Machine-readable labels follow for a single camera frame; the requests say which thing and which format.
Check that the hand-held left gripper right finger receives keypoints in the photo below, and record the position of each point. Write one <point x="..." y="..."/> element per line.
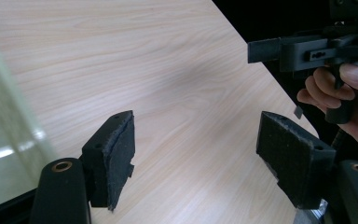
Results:
<point x="295" y="161"/>

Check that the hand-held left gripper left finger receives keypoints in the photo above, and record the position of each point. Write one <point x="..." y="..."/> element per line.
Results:
<point x="110" y="161"/>

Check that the pale yellow plastic basket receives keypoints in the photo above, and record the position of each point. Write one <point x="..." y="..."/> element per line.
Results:
<point x="3" y="130"/>

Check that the black table edge clip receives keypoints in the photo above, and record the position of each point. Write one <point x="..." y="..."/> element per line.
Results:
<point x="298" y="112"/>

